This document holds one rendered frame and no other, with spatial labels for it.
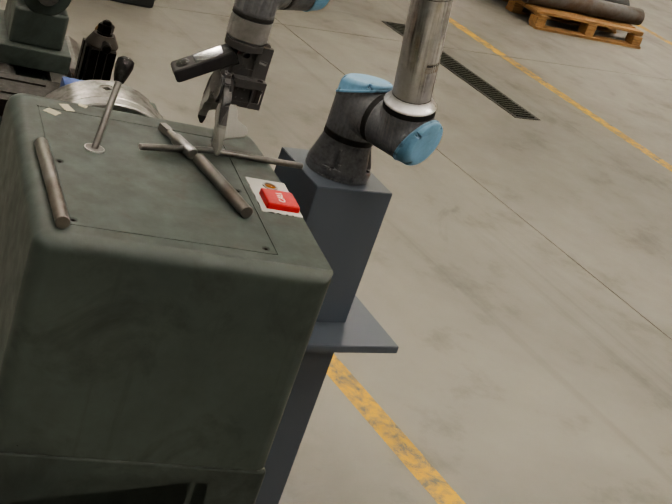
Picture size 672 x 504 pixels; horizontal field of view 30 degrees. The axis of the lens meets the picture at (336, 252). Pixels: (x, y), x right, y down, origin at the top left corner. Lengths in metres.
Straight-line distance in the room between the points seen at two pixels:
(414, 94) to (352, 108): 0.17
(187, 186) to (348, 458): 1.91
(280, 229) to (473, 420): 2.37
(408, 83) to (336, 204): 0.34
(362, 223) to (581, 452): 1.85
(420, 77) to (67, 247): 1.02
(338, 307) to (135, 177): 0.96
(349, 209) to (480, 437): 1.65
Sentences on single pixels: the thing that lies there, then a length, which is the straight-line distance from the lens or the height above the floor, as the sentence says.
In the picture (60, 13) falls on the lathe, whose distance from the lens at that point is 3.64.
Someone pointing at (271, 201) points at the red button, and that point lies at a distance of 2.16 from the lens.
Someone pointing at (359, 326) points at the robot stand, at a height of 0.75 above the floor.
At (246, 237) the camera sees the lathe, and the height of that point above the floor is 1.25.
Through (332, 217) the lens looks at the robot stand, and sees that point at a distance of 2.81.
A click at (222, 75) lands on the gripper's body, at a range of 2.25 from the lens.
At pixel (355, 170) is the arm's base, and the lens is 2.81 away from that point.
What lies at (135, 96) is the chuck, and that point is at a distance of 2.56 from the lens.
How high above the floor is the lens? 2.10
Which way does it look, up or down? 24 degrees down
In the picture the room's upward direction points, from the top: 20 degrees clockwise
